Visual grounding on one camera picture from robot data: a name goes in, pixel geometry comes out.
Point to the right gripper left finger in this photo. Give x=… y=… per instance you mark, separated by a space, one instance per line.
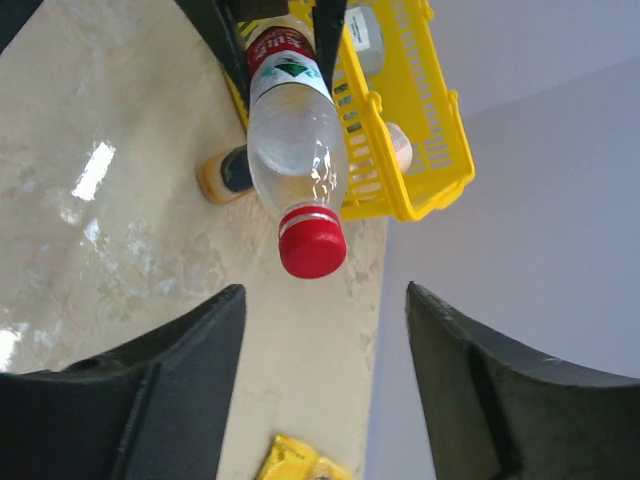
x=155 y=407

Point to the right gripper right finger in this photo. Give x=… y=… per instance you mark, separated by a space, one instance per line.
x=496 y=408

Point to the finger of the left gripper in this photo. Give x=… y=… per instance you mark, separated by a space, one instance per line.
x=215 y=23
x=328 y=24

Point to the red label water bottle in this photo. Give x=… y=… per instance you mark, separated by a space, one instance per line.
x=295 y=142

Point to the red bottle cap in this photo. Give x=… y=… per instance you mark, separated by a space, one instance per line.
x=312 y=249

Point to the orange juice bottle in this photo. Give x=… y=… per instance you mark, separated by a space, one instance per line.
x=226 y=176

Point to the grey box with label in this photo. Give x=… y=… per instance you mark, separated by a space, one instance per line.
x=367 y=38

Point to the yellow chips bag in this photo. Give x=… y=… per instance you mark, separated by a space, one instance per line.
x=293 y=459

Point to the yellow plastic shopping basket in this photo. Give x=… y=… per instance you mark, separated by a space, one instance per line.
x=411 y=92

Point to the pink toilet paper roll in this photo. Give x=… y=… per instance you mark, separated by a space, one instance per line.
x=402 y=146

